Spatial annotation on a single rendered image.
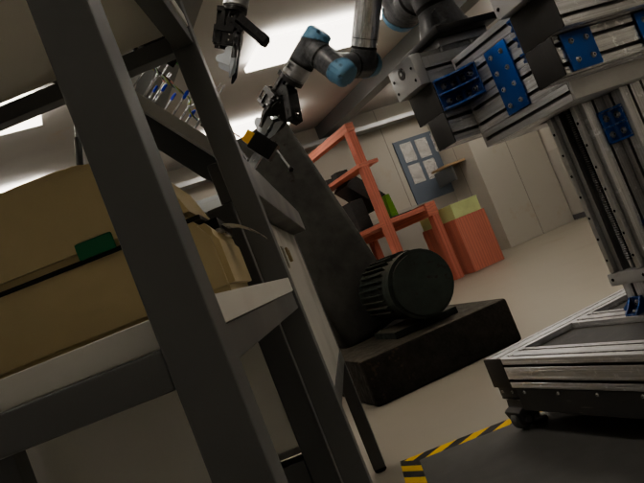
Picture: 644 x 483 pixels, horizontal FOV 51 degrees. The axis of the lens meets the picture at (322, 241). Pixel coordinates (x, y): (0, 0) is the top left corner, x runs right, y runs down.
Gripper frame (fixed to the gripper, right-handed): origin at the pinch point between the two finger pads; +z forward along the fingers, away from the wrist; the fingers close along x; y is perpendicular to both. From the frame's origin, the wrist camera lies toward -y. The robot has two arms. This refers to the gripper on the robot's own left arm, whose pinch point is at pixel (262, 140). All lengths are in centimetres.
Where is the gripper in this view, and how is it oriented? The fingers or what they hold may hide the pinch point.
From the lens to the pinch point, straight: 202.7
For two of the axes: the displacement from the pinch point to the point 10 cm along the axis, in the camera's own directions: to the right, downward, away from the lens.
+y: -5.0, -6.0, 6.2
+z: -5.2, 7.9, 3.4
